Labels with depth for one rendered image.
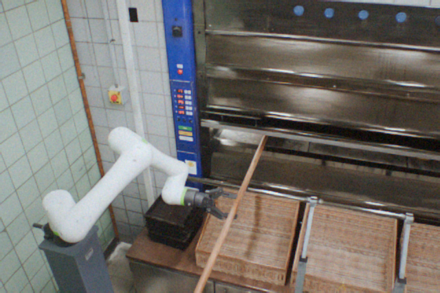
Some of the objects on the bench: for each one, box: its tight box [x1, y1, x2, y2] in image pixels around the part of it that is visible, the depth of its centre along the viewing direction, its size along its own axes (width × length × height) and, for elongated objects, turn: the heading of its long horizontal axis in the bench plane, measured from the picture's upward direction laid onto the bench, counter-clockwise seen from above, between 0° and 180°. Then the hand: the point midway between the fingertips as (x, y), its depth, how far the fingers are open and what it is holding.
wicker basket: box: [289, 202, 397, 293], centre depth 235 cm, size 49×56×28 cm
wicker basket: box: [195, 187, 300, 286], centre depth 252 cm, size 49×56×28 cm
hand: (234, 206), depth 204 cm, fingers open, 13 cm apart
